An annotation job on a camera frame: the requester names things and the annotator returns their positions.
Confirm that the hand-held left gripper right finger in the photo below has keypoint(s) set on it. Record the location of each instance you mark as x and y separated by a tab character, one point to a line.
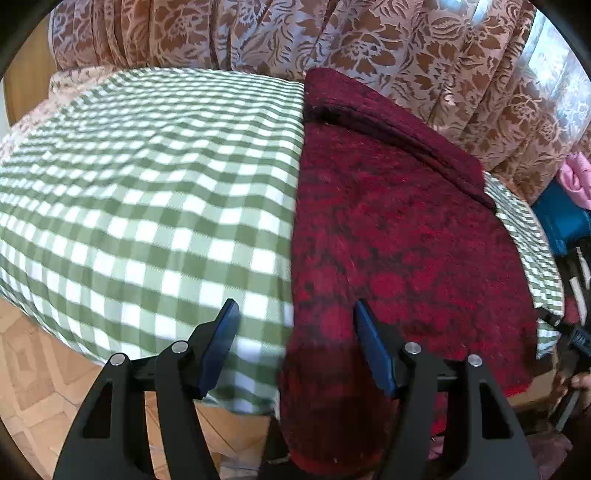
374	350

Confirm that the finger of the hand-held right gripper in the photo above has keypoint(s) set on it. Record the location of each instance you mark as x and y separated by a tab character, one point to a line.
549	317

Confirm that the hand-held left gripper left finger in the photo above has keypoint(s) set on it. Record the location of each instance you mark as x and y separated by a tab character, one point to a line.
221	344

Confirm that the dark red knitted sweater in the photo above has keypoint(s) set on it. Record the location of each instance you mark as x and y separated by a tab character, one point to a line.
401	230

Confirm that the person's right hand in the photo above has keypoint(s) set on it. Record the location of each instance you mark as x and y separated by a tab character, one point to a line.
581	382

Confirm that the black bag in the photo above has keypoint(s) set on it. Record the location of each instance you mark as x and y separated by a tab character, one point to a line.
581	286

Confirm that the cardboard box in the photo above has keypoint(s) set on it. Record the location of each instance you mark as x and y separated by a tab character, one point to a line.
538	387

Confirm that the pink cloth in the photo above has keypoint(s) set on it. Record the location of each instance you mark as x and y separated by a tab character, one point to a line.
577	177

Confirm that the green checked blanket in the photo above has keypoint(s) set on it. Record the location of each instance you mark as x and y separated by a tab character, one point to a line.
138	207

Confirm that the white lace curtain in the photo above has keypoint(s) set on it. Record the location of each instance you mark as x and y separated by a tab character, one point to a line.
561	69

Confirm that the pink floral bed sheet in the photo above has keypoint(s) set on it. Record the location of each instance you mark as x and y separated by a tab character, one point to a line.
46	106

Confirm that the brown floral curtain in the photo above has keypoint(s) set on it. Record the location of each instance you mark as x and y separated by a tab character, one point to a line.
369	50

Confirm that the wooden door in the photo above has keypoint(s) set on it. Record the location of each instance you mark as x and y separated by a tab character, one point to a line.
25	74

